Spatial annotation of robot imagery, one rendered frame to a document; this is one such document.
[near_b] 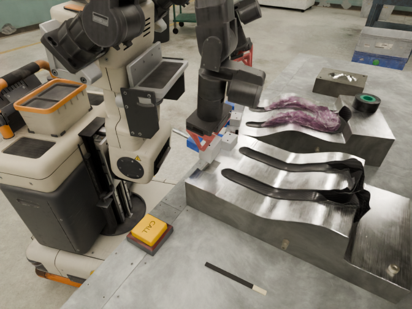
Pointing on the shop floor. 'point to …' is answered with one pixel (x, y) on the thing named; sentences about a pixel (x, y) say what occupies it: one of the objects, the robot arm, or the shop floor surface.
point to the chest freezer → (289, 3)
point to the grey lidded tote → (381, 11)
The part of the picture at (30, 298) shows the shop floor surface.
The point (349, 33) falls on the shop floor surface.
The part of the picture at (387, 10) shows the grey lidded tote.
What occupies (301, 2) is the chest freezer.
